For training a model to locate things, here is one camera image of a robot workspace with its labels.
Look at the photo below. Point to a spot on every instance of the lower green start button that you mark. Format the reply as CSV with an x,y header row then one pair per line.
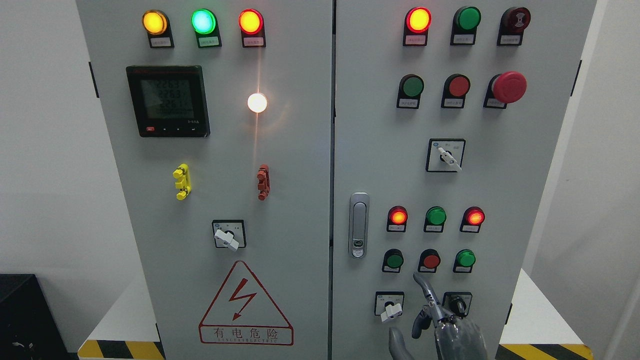
x,y
392,261

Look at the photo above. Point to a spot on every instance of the upper green push button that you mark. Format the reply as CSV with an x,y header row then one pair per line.
x,y
410,88

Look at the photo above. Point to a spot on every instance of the lower red push button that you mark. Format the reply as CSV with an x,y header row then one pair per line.
x,y
429,261

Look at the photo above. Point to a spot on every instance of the red push button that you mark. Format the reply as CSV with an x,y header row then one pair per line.
x,y
429,261
455,89

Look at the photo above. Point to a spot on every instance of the upper red push button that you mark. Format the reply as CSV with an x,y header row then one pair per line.
x,y
455,89

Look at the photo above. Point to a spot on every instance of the lower bright green button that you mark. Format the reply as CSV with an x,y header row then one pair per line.
x,y
464,261

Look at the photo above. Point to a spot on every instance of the red emergency stop button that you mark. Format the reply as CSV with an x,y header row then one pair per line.
x,y
505,88

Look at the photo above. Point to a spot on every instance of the red terminal connector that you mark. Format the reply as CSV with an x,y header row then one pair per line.
x,y
263,185

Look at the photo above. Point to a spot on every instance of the lower left red indicator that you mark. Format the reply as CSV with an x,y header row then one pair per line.
x,y
397,218

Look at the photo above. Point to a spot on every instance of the white indicator light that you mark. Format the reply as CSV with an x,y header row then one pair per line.
x,y
257,102

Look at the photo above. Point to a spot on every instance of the grey left cabinet door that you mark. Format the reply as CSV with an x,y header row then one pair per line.
x,y
287,234

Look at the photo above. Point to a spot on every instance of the grey cabinet door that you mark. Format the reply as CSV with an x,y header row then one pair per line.
x,y
287,234
382,150

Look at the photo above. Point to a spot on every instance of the lower middle green indicator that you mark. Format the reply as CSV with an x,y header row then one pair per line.
x,y
435,219

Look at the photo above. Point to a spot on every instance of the yellow terminal connector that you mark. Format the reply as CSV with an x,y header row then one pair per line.
x,y
182,181

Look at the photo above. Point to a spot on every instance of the grey right cabinet door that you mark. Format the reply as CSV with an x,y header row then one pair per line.
x,y
382,150

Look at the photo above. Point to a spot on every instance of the red electrical hazard sticker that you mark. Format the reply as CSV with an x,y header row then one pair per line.
x,y
243,312

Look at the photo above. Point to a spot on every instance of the lower right red indicator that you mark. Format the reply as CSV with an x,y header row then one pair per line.
x,y
472,220

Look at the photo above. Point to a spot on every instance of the red indicator light top left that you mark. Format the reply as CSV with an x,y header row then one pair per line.
x,y
252,28

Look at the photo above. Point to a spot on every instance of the red indicator light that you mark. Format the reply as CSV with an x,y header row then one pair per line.
x,y
416,26
252,28

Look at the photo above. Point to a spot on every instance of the black digital power meter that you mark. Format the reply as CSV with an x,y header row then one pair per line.
x,y
169,101

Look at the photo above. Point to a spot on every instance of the red indicator light top right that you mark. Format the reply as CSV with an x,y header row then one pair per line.
x,y
416,26

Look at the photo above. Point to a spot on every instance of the green indicator light top left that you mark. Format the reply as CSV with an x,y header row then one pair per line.
x,y
206,28

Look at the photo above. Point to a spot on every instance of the green indicator light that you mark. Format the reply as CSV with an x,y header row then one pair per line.
x,y
464,26
206,28

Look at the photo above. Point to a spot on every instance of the green indicator light top right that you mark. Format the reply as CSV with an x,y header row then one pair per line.
x,y
464,26

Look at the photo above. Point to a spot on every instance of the yellow indicator light top left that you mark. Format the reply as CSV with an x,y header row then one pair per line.
x,y
157,26

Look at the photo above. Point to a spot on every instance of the red buzzer alarm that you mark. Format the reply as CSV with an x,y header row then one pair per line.
x,y
513,23

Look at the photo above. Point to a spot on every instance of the white platform hazard striped edge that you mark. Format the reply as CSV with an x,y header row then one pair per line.
x,y
534,330

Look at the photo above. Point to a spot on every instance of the black box lower left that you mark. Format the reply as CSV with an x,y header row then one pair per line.
x,y
27,328

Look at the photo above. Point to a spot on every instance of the silver door lock handle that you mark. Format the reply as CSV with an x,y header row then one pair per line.
x,y
359,209

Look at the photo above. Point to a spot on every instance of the left door rotary switch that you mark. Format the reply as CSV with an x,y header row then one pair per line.
x,y
229,234

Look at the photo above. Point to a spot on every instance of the upper right rotary switch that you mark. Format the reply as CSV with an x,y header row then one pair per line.
x,y
445,155

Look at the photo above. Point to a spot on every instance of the lower white rotary switch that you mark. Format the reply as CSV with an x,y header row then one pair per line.
x,y
388,305

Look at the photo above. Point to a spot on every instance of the black key selector switch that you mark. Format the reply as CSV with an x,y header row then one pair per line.
x,y
457,302

